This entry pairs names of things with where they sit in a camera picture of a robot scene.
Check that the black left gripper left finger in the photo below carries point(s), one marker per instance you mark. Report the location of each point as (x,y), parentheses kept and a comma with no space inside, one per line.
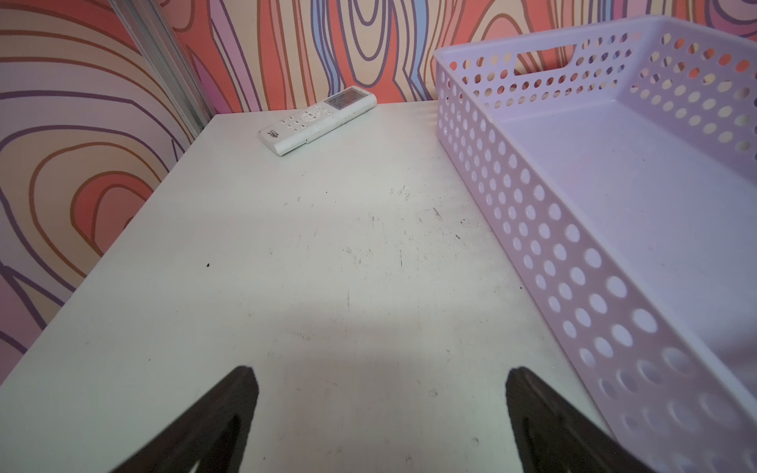
(210,436)

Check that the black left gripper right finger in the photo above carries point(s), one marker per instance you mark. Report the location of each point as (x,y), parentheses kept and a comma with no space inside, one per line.
(553,436)

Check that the purple perforated plastic basket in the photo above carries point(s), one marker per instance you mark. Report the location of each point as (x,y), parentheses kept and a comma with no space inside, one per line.
(616,165)

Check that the white remote control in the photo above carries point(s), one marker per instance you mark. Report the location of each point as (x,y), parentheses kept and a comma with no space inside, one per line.
(301,127)

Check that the aluminium frame post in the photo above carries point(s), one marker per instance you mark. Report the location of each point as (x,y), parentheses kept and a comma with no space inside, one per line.
(153,35)

